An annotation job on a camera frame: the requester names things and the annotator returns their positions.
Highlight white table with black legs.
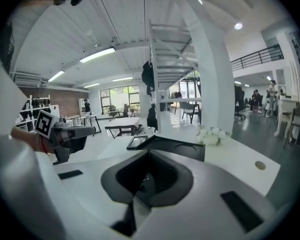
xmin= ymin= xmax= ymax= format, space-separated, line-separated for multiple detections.
xmin=104 ymin=116 xmax=141 ymax=140
xmin=76 ymin=113 xmax=102 ymax=135

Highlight white console table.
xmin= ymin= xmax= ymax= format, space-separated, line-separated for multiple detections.
xmin=274 ymin=97 xmax=300 ymax=138

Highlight white shelf with black items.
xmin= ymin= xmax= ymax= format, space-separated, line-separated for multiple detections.
xmin=14 ymin=95 xmax=52 ymax=133

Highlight person's black printed t-shirt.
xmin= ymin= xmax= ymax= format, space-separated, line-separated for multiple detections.
xmin=0 ymin=18 xmax=17 ymax=75

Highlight white square column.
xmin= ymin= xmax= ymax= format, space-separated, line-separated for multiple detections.
xmin=182 ymin=8 xmax=235 ymax=135

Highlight wooden chair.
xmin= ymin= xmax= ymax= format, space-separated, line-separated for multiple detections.
xmin=180 ymin=101 xmax=202 ymax=125

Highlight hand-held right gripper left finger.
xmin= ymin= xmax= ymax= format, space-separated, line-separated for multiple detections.
xmin=53 ymin=150 xmax=150 ymax=240

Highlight red string bracelet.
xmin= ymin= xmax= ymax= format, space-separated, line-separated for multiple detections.
xmin=40 ymin=135 xmax=48 ymax=155

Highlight black balcony railing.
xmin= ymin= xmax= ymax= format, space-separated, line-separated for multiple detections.
xmin=230 ymin=43 xmax=285 ymax=71

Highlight white flower bouquet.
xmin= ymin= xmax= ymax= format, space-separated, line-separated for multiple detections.
xmin=196 ymin=125 xmax=233 ymax=147

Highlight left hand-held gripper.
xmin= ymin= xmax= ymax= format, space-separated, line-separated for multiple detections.
xmin=34 ymin=108 xmax=96 ymax=166

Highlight hanging black garment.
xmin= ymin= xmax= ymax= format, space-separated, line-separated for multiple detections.
xmin=146 ymin=103 xmax=159 ymax=133
xmin=145 ymin=83 xmax=156 ymax=98
xmin=141 ymin=60 xmax=156 ymax=85

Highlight white staircase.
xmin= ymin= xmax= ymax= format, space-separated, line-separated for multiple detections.
xmin=147 ymin=18 xmax=200 ymax=133

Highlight black framed window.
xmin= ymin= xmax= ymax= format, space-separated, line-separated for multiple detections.
xmin=99 ymin=85 xmax=141 ymax=118

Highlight person's left forearm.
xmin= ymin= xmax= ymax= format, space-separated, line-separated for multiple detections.
xmin=10 ymin=127 xmax=50 ymax=155

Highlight white wall air conditioner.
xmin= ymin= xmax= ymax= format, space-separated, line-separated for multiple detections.
xmin=13 ymin=72 xmax=44 ymax=88

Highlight white desk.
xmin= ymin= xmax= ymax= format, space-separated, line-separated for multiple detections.
xmin=97 ymin=110 xmax=282 ymax=197

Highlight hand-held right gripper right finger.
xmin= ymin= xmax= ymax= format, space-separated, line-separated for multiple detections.
xmin=137 ymin=150 xmax=278 ymax=240

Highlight small black tray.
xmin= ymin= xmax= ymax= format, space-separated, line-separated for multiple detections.
xmin=126 ymin=135 xmax=149 ymax=151

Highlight black plastic bin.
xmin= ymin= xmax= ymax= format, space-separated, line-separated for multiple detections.
xmin=138 ymin=134 xmax=206 ymax=163

